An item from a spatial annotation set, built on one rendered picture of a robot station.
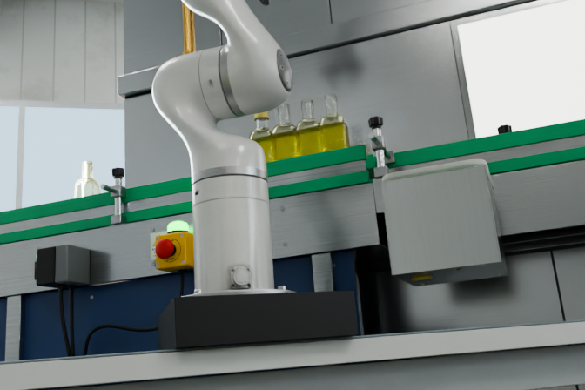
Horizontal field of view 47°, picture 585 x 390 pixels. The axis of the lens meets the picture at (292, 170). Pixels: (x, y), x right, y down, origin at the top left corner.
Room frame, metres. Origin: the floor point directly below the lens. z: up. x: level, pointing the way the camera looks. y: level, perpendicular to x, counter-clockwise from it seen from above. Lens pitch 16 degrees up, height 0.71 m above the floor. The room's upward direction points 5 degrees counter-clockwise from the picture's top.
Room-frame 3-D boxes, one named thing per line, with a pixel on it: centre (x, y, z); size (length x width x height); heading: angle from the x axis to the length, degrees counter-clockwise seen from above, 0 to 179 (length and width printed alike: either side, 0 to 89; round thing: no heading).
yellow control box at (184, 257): (1.36, 0.25, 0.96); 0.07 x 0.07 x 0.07; 72
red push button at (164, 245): (1.32, 0.26, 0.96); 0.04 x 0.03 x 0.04; 72
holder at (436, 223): (1.18, -0.27, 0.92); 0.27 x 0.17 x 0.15; 162
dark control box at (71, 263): (1.45, 0.51, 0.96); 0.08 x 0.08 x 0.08; 72
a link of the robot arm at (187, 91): (1.03, 0.13, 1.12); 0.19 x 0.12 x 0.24; 73
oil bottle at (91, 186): (1.78, 0.57, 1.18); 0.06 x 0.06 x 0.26; 81
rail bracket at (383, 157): (1.29, -0.18, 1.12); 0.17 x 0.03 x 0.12; 162
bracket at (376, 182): (1.30, -0.19, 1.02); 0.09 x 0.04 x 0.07; 162
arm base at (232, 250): (1.02, 0.10, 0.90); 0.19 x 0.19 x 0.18
